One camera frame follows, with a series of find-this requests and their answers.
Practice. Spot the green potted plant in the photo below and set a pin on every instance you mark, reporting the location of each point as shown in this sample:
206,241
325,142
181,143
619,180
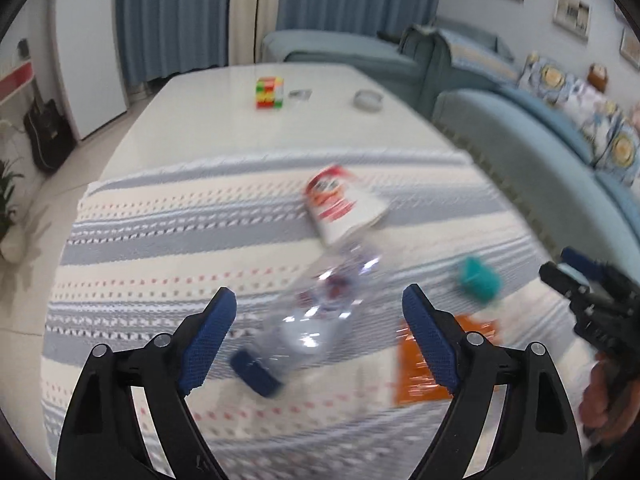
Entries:
13,235

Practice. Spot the small metal key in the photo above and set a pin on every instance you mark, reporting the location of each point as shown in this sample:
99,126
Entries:
300,94

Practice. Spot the person right hand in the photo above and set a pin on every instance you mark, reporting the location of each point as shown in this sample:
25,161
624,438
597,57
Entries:
594,412

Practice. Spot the floral long cushion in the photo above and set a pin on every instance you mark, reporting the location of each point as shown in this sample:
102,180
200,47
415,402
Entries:
612,138

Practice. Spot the striped woven tablecloth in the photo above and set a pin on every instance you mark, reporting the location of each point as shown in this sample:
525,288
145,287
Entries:
147,250

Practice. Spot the round glass ashtray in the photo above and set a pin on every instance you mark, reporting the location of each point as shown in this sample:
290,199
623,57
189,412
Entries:
368,100

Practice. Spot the red white paper cup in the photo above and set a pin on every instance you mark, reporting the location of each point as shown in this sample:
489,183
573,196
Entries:
340,204

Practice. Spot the white refrigerator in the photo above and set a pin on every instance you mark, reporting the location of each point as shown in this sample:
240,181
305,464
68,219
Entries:
87,61

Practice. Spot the white coffee table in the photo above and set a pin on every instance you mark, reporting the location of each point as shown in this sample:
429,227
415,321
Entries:
213,113

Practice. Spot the blue chaise ottoman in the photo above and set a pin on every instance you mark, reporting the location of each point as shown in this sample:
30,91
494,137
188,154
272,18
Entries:
377,59

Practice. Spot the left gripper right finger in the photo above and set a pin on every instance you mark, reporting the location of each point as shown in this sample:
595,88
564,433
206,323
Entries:
437,334

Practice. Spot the blue fabric sofa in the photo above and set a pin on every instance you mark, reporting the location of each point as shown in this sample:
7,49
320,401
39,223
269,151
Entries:
470,91

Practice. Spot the teal small wrapper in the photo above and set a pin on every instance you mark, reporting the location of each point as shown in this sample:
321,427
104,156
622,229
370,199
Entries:
478,279

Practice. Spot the colourful puzzle cube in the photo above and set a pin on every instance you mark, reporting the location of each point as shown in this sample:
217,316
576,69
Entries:
269,93

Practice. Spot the blue window curtains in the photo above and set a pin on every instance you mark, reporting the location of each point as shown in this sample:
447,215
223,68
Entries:
162,38

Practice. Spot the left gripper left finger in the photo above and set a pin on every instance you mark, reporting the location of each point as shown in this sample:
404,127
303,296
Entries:
199,337

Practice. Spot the black guitar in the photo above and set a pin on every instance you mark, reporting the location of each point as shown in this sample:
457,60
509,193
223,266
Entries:
49,134

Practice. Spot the clear bottle blue cap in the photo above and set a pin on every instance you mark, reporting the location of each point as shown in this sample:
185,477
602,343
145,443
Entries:
311,317

